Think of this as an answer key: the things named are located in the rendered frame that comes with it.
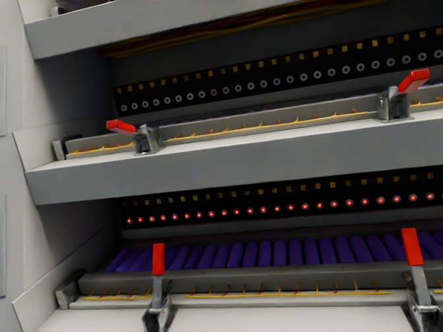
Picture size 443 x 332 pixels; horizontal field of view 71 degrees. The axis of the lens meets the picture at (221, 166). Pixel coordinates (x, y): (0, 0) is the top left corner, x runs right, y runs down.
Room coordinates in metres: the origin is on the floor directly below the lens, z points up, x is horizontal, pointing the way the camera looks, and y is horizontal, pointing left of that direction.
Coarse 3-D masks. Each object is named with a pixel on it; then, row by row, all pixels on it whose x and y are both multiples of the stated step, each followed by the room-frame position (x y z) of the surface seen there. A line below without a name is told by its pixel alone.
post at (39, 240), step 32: (0, 0) 0.39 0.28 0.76; (64, 0) 0.46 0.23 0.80; (96, 0) 0.54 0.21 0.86; (0, 32) 0.39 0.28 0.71; (32, 64) 0.39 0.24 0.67; (64, 64) 0.45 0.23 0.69; (96, 64) 0.53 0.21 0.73; (32, 96) 0.39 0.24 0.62; (64, 96) 0.45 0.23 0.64; (96, 96) 0.53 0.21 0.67; (0, 160) 0.39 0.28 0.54; (0, 192) 0.39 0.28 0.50; (32, 224) 0.39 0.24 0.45; (64, 224) 0.45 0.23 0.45; (96, 224) 0.52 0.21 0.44; (32, 256) 0.39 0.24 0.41; (64, 256) 0.44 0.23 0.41; (0, 320) 0.39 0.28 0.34
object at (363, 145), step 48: (288, 96) 0.47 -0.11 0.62; (48, 144) 0.42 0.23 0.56; (192, 144) 0.37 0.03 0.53; (240, 144) 0.32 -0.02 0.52; (288, 144) 0.31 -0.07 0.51; (336, 144) 0.30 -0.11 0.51; (384, 144) 0.29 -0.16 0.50; (432, 144) 0.29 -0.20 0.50; (48, 192) 0.39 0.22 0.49; (96, 192) 0.37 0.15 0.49; (144, 192) 0.36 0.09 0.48
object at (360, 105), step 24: (360, 96) 0.34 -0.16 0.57; (432, 96) 0.32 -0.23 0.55; (216, 120) 0.37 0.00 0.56; (240, 120) 0.36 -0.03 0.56; (264, 120) 0.36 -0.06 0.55; (288, 120) 0.35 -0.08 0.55; (312, 120) 0.33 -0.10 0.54; (72, 144) 0.42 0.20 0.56; (96, 144) 0.41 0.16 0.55; (120, 144) 0.40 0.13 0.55
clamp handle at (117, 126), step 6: (114, 120) 0.29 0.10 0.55; (108, 126) 0.29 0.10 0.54; (114, 126) 0.29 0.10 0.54; (120, 126) 0.29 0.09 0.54; (126, 126) 0.30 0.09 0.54; (132, 126) 0.32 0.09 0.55; (144, 126) 0.35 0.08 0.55; (120, 132) 0.31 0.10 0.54; (126, 132) 0.31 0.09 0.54; (132, 132) 0.32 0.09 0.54; (138, 132) 0.33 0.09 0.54; (144, 132) 0.36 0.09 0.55; (144, 138) 0.36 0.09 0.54
